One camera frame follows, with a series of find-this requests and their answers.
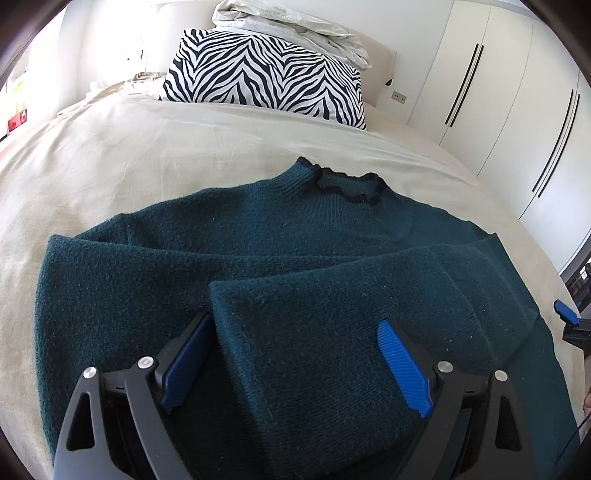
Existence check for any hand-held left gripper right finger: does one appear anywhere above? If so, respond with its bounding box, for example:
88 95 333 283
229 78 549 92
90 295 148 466
376 319 539 480

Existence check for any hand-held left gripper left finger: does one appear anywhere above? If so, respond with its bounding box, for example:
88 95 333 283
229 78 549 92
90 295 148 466
53 312 215 480

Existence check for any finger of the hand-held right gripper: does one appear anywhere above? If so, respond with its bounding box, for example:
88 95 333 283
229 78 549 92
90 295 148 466
554 299 591 356

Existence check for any dark teal knit sweater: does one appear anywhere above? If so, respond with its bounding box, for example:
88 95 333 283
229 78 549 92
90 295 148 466
33 157 580 480

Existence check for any dark cluttered shelf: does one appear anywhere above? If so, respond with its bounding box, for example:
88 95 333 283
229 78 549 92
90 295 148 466
560 258 591 319

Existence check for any beige bed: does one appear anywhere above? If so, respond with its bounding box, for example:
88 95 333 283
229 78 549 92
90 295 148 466
0 78 591 462

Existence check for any white wardrobe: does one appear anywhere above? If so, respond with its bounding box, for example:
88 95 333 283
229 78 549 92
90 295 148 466
406 0 591 273

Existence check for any beige padded headboard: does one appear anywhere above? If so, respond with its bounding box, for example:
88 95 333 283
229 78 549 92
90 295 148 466
358 34 398 109

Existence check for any zebra print pillow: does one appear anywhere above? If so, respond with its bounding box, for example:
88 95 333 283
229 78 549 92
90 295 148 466
159 28 368 131

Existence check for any crumpled white duvet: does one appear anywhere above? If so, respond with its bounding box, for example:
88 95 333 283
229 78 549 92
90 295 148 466
211 0 374 71

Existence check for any black cable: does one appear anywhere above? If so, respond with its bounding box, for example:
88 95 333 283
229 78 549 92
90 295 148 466
560 408 589 464

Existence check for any black wardrobe handle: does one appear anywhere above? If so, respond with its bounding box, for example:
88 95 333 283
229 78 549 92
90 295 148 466
537 93 581 195
445 44 478 126
451 45 485 127
532 89 574 192

